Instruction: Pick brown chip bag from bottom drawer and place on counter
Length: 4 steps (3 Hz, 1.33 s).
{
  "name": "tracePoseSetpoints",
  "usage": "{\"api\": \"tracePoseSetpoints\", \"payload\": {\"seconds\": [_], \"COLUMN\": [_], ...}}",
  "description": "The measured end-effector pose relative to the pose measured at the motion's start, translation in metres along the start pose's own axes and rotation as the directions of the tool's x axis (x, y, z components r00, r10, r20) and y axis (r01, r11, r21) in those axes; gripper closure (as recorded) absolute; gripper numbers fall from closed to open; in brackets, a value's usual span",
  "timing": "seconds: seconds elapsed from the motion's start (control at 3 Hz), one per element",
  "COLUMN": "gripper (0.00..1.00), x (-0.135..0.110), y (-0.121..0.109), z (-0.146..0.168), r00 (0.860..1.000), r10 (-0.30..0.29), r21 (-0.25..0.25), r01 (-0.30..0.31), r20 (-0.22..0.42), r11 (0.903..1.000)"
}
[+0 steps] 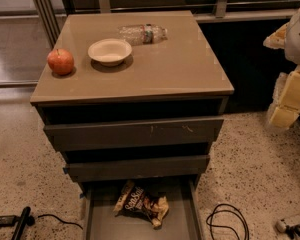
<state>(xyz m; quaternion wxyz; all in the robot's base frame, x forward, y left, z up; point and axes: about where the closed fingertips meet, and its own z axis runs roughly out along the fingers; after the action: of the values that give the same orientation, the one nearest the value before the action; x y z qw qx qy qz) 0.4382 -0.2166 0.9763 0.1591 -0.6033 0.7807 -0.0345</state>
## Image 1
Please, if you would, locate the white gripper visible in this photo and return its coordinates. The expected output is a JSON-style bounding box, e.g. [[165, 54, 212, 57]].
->
[[263, 23, 300, 129]]

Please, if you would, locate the brown chip bag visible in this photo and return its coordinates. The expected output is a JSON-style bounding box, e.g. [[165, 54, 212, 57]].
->
[[113, 180, 169, 229]]

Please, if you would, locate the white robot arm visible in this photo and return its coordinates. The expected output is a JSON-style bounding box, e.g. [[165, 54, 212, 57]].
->
[[263, 8, 300, 129]]

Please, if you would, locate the top grey drawer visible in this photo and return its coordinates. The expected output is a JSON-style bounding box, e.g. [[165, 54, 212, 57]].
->
[[44, 117, 223, 151]]

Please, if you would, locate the middle grey drawer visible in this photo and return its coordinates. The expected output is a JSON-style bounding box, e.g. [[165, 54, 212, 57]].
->
[[65, 155, 210, 182]]

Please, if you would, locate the grey drawer cabinet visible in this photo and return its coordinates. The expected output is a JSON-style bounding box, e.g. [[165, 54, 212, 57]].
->
[[30, 10, 235, 192]]

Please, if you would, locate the open bottom grey drawer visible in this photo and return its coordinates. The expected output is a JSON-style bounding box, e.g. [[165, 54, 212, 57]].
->
[[83, 176, 204, 240]]

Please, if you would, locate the clear plastic water bottle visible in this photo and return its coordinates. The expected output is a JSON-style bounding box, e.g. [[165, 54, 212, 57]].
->
[[118, 24, 167, 46]]

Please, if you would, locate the white power strip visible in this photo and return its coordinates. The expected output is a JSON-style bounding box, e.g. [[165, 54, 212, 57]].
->
[[276, 214, 300, 233]]

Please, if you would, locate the white paper bowl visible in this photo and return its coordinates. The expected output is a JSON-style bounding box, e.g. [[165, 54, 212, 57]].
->
[[88, 38, 132, 67]]

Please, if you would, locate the red apple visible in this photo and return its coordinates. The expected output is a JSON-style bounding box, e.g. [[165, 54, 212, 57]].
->
[[47, 49, 74, 75]]

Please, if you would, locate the metal railing shelf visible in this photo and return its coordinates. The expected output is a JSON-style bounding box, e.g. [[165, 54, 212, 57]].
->
[[33, 0, 300, 44]]

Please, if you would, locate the black stick tool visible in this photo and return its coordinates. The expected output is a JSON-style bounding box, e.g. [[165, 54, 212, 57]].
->
[[11, 206, 35, 240]]

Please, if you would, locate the black power adapter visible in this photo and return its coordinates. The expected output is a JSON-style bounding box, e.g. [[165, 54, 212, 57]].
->
[[0, 215, 18, 227]]

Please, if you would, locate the coiled black cable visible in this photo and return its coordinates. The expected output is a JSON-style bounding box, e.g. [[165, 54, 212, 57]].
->
[[205, 203, 251, 240]]

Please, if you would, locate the black floor cable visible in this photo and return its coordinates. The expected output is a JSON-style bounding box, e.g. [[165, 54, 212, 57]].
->
[[37, 213, 84, 231]]

